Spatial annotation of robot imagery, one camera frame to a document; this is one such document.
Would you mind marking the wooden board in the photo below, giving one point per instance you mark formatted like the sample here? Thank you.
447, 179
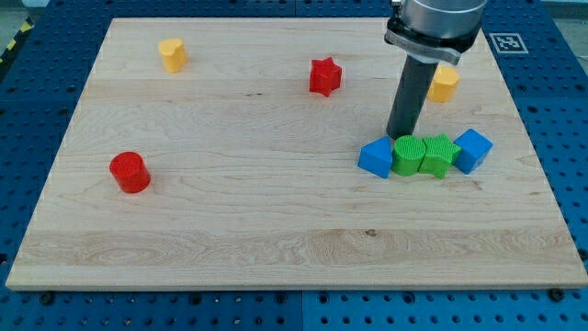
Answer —
254, 179

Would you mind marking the green cylinder block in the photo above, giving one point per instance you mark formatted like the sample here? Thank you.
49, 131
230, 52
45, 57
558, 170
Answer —
408, 154

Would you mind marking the yellow hexagon block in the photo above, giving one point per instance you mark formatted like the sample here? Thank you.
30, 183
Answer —
444, 84

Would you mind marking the red cylinder block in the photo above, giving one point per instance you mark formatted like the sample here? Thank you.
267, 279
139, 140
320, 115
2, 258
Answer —
130, 172

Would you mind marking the blue cube block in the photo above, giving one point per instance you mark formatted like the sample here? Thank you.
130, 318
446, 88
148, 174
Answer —
474, 149

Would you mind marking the yellow heart block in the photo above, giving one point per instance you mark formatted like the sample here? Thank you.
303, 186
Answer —
173, 54

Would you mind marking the red star block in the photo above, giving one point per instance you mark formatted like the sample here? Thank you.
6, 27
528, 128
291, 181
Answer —
325, 76

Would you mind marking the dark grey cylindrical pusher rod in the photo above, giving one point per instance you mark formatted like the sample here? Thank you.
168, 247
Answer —
416, 78

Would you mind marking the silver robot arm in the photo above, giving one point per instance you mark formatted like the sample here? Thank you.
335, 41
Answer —
431, 32

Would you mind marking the blue triangle block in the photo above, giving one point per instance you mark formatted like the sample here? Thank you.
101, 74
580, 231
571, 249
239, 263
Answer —
376, 157

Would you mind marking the black white fiducial marker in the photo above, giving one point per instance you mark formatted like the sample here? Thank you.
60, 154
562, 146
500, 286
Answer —
508, 43

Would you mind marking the green star block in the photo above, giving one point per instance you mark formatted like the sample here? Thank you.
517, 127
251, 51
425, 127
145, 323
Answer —
440, 154

